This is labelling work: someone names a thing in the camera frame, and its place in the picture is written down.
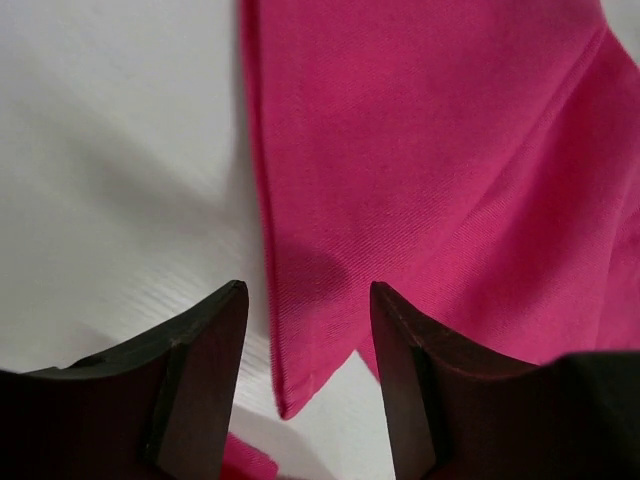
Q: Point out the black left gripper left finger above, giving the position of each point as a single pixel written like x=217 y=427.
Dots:
x=156 y=406

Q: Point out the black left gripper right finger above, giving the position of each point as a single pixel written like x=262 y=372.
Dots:
x=458 y=410

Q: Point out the pink trousers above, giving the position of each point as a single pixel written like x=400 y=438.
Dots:
x=482 y=157

